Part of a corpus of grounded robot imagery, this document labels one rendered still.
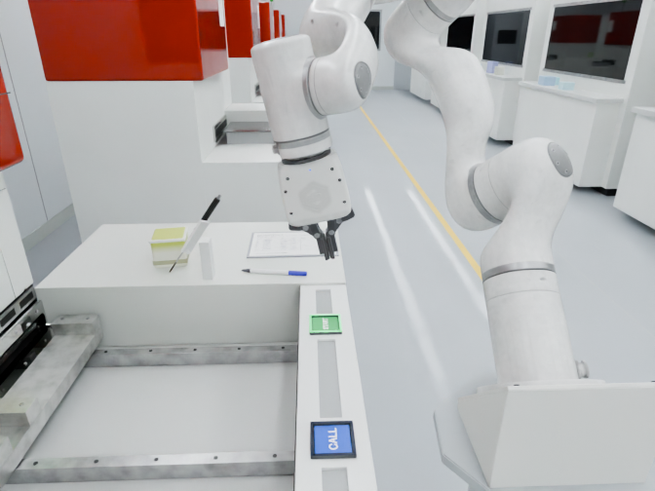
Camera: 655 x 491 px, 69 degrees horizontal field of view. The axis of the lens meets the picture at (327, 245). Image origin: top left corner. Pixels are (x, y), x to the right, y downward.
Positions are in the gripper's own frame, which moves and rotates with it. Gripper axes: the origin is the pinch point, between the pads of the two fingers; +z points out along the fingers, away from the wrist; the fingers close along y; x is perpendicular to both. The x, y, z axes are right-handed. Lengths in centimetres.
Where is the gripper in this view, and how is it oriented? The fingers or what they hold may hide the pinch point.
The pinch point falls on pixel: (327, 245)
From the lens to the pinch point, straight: 77.7
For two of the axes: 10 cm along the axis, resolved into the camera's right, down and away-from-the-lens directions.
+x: -0.4, -4.1, 9.1
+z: 2.1, 8.9, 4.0
